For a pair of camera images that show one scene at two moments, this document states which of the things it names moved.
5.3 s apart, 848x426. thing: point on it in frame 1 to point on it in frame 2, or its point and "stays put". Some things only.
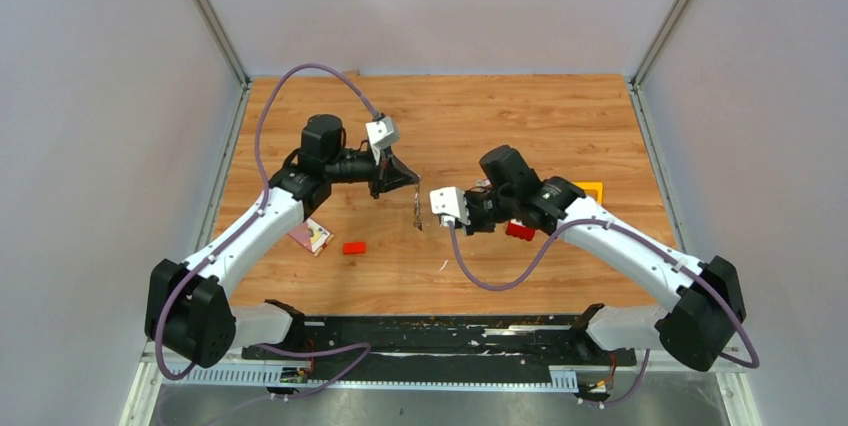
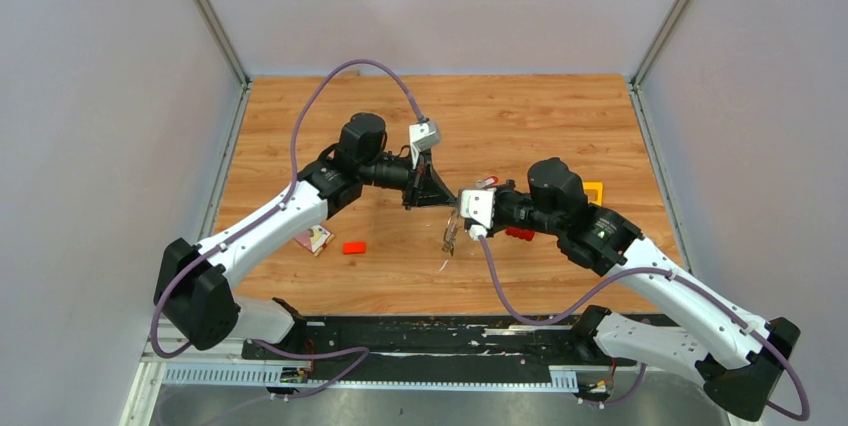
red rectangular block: (354, 248) stays put
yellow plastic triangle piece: (599, 186) stays put
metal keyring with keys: (417, 217) to (450, 232)
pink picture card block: (312, 236) stays put
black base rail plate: (449, 348) stays put
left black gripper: (390, 174) to (424, 187)
